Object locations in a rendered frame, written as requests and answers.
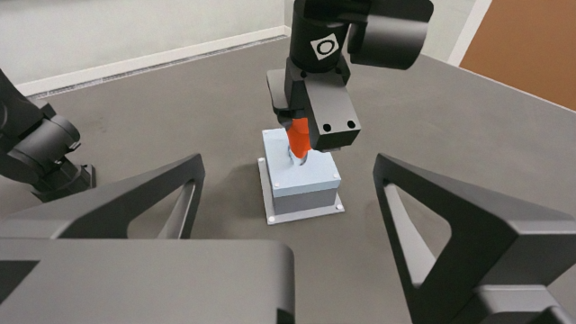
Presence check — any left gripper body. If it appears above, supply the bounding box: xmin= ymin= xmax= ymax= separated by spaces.
xmin=266 ymin=52 xmax=338 ymax=119

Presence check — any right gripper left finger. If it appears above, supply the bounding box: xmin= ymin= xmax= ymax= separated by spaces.
xmin=0 ymin=153 xmax=205 ymax=239

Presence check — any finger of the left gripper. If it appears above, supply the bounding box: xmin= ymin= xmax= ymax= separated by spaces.
xmin=276 ymin=110 xmax=293 ymax=131

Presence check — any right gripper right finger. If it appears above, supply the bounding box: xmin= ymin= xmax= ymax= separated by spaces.
xmin=373 ymin=153 xmax=576 ymax=324

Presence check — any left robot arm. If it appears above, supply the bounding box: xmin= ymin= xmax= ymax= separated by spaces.
xmin=0 ymin=0 xmax=434 ymax=204

